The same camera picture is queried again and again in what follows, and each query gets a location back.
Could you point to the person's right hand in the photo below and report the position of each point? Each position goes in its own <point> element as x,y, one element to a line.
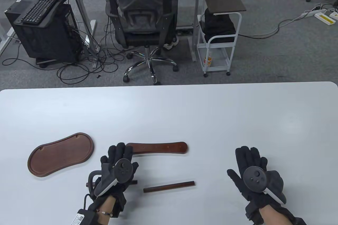
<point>245,156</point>

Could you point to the person's left hand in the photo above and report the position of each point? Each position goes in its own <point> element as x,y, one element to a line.
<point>116,151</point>

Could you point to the grey and white handheld controller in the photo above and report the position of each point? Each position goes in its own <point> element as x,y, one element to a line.
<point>122,169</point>
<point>254,178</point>

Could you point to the dark wooden key rack rod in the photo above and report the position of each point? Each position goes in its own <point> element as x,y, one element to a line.
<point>134,182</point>
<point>169,186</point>

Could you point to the wooden key rack hook bar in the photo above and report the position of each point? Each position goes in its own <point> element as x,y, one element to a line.
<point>158,148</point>

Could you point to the brown wooden key rack base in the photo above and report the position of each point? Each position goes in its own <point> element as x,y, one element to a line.
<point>60,156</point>

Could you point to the person's right forearm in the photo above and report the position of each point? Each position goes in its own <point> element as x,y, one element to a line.
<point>274,217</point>

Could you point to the person's left forearm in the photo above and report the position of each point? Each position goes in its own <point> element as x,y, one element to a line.
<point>105,206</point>

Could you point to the orange paper cup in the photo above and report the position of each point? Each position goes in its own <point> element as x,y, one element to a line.
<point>208,62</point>

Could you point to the black mesh office chair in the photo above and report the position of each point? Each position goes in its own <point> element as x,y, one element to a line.
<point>137,35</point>

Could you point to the black computer tower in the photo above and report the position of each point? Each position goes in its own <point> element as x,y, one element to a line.
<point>47,40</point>

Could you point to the black bag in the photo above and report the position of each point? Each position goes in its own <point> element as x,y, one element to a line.
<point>216,24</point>

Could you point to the yellow labelled power strip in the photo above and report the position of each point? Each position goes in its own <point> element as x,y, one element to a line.
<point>324,19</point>
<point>334,15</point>

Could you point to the white power strip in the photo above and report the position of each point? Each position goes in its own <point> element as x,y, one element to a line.
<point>314,12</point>

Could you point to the black keyboard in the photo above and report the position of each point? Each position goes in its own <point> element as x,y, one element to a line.
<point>39,8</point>

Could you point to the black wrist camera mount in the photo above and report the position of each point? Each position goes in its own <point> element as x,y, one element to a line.
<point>89,180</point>

